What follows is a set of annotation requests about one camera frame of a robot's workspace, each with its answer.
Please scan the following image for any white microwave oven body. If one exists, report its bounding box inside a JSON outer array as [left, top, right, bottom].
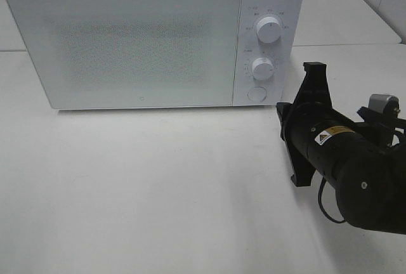
[[5, 0, 306, 113]]

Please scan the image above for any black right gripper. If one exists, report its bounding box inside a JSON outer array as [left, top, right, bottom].
[[276, 62, 332, 187]]

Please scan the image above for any white microwave door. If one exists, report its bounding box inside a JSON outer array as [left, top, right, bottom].
[[7, 0, 240, 110]]

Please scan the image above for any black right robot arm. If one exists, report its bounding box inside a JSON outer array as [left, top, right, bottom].
[[276, 62, 405, 234]]

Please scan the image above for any round door release button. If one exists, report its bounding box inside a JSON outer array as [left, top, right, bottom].
[[247, 87, 267, 103]]

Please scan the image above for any white timer knob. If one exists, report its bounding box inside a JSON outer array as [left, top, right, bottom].
[[251, 58, 275, 81]]

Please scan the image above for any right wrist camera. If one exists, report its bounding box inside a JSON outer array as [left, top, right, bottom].
[[357, 93, 401, 148]]

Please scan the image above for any upper white power knob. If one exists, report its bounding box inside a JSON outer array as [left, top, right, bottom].
[[256, 16, 282, 44]]

